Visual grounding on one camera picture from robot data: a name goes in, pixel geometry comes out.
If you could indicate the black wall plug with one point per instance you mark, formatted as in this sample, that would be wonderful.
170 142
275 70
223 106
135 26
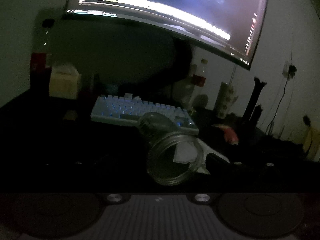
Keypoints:
291 71

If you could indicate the patterned tall tumbler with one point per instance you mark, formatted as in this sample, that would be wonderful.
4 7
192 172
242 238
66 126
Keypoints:
225 99

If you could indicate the red white can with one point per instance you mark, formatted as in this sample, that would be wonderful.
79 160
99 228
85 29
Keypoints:
229 134

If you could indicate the white cleaning cloth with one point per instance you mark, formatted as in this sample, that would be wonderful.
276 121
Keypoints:
186 153

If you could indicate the clear glass jar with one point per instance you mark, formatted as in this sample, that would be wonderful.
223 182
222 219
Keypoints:
162 137

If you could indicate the clear bottle red label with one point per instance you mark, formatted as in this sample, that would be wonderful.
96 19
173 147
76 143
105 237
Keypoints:
197 78

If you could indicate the white backlit keyboard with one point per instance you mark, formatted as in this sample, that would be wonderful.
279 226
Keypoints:
127 111

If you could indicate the black forked stand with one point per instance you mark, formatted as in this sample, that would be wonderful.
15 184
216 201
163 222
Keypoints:
253 110

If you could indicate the yellowish plastic container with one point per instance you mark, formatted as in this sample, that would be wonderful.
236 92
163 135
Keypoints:
64 81

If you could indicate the dark sauce bottle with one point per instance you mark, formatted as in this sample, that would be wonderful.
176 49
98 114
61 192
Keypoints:
41 59

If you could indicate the curved computer monitor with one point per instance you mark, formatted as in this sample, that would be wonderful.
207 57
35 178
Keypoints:
228 28

